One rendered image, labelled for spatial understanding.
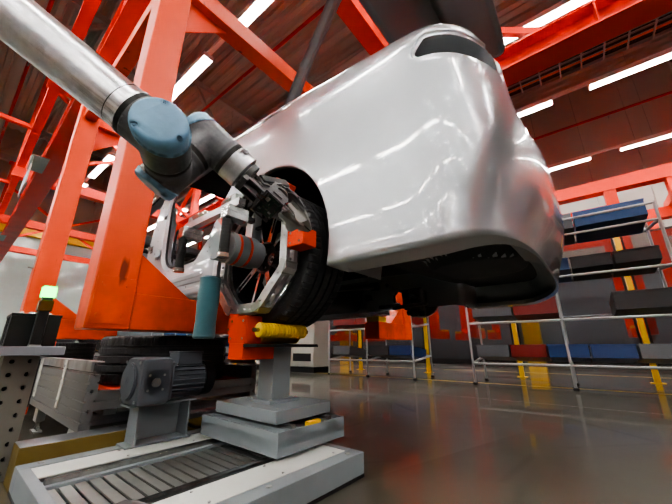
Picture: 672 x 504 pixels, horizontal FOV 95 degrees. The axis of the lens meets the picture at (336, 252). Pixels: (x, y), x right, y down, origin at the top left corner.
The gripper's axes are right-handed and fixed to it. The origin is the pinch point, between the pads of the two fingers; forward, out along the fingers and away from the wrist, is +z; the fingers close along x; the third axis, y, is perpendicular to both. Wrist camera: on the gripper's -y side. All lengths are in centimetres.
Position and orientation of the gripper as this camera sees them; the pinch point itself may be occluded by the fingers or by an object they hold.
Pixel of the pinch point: (307, 226)
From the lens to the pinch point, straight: 83.4
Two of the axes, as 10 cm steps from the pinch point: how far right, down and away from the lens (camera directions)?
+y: -1.5, 4.8, -8.6
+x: 6.9, -5.8, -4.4
